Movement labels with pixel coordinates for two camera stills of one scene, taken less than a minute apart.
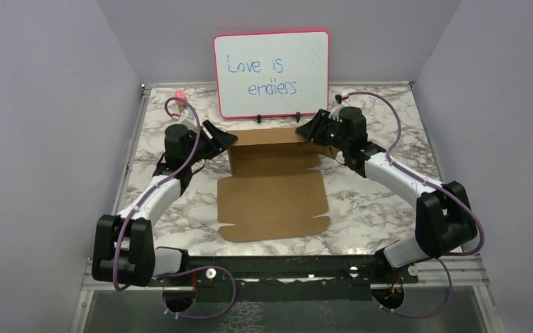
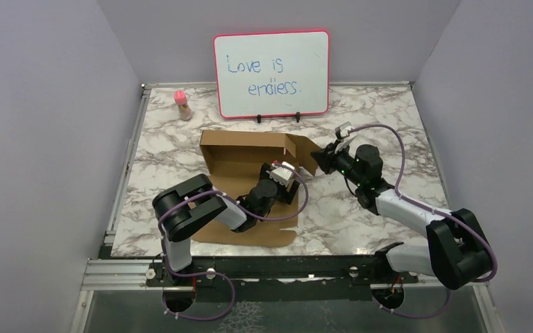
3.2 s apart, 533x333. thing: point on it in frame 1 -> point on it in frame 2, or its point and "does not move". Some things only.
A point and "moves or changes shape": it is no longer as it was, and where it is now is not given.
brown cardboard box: (271, 193) moves or changes shape
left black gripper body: (193, 137) -> (282, 193)
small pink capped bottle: (180, 103) does not move
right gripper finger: (316, 128) -> (327, 158)
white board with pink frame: (271, 74) does not move
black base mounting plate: (289, 278) does not move
